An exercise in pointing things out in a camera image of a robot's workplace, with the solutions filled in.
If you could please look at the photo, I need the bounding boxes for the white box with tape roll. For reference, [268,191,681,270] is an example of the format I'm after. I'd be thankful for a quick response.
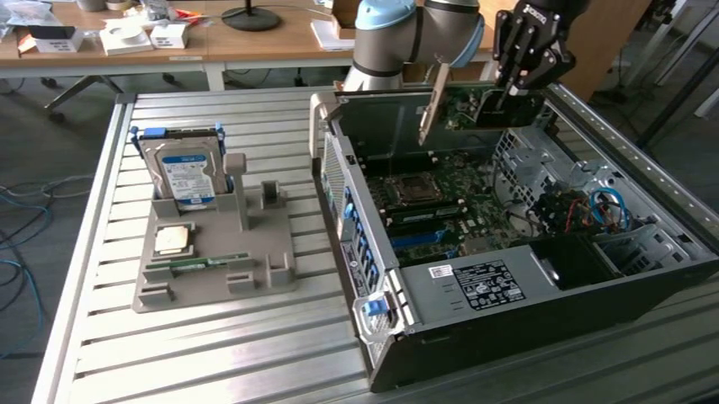
[99,20,155,56]

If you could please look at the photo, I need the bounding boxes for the small white labelled box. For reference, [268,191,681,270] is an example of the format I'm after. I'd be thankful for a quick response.
[150,24,190,50]

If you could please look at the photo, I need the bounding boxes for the CPU socket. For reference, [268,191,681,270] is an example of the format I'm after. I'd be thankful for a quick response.
[387,172,446,207]

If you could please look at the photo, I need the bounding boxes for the wooden cabinet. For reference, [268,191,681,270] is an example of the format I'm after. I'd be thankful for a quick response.
[480,0,653,102]

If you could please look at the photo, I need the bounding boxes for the white floor cable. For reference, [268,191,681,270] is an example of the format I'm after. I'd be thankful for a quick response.
[0,174,95,199]

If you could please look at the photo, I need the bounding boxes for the green RAM stick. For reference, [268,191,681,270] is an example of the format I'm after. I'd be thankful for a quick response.
[146,252,251,271]

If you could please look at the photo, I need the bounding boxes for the white paper stack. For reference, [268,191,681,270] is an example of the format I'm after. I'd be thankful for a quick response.
[310,19,356,52]

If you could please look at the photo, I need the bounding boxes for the silver CPU chip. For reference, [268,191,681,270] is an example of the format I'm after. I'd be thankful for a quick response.
[154,226,194,257]

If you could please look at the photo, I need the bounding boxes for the hard disk in blue caddy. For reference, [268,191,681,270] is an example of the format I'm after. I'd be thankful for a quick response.
[130,121,232,212]

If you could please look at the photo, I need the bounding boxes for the blue case latch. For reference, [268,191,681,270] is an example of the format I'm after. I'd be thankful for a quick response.
[362,296,395,317]

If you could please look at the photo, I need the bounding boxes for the green motherboard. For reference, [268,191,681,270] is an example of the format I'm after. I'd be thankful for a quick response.
[364,155,523,268]

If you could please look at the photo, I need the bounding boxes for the long wooden desk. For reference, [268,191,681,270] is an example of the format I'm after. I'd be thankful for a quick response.
[0,0,516,80]

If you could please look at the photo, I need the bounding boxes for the green graphics card with bracket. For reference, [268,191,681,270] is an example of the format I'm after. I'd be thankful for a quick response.
[418,61,546,146]

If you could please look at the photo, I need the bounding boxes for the blue SATA wire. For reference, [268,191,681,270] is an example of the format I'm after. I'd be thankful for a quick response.
[588,187,635,233]

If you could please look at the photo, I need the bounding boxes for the blue floor cable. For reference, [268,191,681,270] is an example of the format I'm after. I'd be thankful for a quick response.
[0,184,55,359]

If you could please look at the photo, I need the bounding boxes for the grey plastic parts rack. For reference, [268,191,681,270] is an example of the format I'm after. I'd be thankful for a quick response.
[132,151,302,315]

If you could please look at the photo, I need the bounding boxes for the metal disk bay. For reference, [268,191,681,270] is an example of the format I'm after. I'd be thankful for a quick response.
[595,225,693,277]

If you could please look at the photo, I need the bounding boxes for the installed black RAM sticks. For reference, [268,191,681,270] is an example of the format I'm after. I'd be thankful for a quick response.
[382,201,467,227]

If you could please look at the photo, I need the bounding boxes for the blue expansion slot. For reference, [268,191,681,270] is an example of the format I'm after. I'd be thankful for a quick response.
[390,229,451,250]

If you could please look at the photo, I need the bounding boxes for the perforated metal drive cage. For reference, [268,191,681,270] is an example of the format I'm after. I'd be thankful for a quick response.
[494,125,580,211]

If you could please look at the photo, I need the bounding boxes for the grey power supply unit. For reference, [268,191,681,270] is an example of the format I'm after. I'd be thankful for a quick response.
[402,246,563,325]

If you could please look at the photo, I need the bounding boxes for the black open PC case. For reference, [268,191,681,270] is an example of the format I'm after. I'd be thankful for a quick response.
[310,77,719,395]

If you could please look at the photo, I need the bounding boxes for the black round lamp base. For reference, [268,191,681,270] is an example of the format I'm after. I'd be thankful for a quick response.
[220,0,282,32]

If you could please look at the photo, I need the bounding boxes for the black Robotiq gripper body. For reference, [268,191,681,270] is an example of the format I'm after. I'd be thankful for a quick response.
[514,0,591,43]

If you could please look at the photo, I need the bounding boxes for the white box with black insert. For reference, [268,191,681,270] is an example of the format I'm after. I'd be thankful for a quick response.
[26,24,86,54]

